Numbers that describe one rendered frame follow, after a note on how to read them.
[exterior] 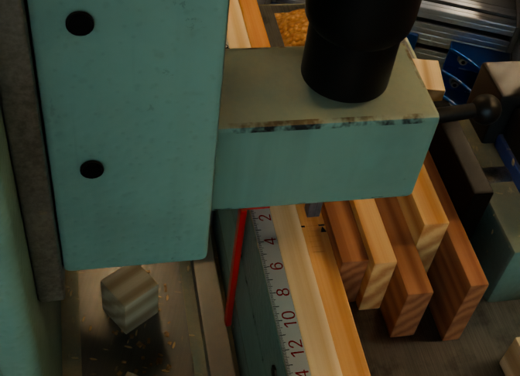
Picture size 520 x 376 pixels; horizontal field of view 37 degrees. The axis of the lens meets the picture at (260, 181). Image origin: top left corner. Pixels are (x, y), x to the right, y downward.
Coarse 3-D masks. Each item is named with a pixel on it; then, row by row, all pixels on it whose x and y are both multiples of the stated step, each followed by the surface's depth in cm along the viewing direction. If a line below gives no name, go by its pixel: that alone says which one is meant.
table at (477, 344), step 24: (264, 24) 76; (408, 48) 76; (240, 264) 58; (240, 288) 58; (240, 312) 59; (360, 312) 55; (480, 312) 56; (504, 312) 56; (360, 336) 53; (384, 336) 54; (408, 336) 54; (432, 336) 54; (480, 336) 54; (504, 336) 55; (384, 360) 52; (408, 360) 52; (432, 360) 53; (456, 360) 53; (480, 360) 53
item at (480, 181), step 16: (448, 128) 54; (432, 144) 56; (448, 144) 54; (464, 144) 53; (448, 160) 54; (464, 160) 52; (448, 176) 54; (464, 176) 52; (480, 176) 52; (496, 176) 56; (448, 192) 54; (464, 192) 52; (480, 192) 51; (464, 208) 52; (480, 208) 52; (464, 224) 53
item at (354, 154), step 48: (240, 48) 46; (288, 48) 47; (240, 96) 43; (288, 96) 44; (384, 96) 45; (240, 144) 43; (288, 144) 43; (336, 144) 44; (384, 144) 45; (240, 192) 46; (288, 192) 46; (336, 192) 47; (384, 192) 48
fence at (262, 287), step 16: (256, 240) 51; (256, 256) 51; (256, 272) 52; (256, 288) 52; (256, 304) 52; (256, 320) 53; (272, 320) 47; (272, 336) 48; (272, 352) 48; (272, 368) 48
